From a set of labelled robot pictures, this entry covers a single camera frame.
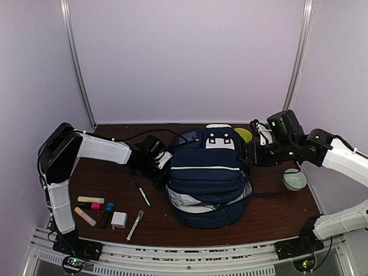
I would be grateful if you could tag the blue white pen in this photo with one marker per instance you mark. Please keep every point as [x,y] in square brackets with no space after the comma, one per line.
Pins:
[137,184]

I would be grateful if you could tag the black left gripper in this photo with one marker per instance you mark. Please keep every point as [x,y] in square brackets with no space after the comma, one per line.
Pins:
[157,180]

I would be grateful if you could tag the navy blue student backpack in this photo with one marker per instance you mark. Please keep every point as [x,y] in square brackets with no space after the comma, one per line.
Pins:
[208,186]

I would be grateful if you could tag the lime green bowl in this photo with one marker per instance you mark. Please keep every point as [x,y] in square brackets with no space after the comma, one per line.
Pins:
[245,134]

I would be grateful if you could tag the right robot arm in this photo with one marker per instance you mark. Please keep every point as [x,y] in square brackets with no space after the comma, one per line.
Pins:
[322,149]

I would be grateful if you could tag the teal patterned ceramic bowl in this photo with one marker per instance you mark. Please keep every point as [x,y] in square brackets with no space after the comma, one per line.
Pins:
[294,179]

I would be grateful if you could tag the aluminium front rail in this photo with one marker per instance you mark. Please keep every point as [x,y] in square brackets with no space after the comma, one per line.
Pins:
[243,259]

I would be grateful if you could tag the aluminium frame post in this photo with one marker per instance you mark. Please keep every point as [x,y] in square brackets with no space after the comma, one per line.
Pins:
[301,53]
[66,15]

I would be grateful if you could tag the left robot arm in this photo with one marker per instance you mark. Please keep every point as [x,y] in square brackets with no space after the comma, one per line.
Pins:
[67,146]

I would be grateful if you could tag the pink highlighter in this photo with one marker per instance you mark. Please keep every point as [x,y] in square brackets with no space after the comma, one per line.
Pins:
[89,205]

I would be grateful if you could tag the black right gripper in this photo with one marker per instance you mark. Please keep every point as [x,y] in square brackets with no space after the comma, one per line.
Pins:
[253,158]

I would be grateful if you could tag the aluminium frame post right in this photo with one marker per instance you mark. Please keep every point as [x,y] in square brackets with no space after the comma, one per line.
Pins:
[301,53]

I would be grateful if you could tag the blue cap marker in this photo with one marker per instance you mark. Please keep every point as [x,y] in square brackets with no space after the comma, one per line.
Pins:
[106,215]

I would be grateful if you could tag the aluminium frame post left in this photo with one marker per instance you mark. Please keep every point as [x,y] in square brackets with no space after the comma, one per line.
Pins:
[66,15]

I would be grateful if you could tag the beige highlighter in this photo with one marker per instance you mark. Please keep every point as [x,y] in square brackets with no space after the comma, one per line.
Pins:
[85,216]

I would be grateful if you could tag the white power adapter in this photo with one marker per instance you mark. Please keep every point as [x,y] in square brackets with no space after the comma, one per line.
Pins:
[119,220]

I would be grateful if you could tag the yellow highlighter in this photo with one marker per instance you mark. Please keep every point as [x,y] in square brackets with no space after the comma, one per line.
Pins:
[91,199]

